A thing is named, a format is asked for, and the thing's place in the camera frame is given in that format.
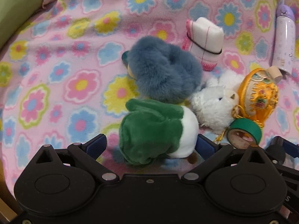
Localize green washi tape roll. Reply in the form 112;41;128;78
226;118;262;150

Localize green cushion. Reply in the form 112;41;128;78
1;0;43;46

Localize beige tape roll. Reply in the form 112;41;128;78
266;66;283;84

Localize blue fluffy scrunchie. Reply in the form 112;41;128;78
122;36;203;104

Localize green and white plush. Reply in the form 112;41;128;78
119;99;199;165

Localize pink floral fleece blanket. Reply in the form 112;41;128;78
1;0;298;190

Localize purple water bottle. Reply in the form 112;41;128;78
272;4;296;75

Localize white plush sheep keychain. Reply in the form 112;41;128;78
191;70;244;134

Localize orange embroidered pouch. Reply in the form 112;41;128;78
232;68;279;128

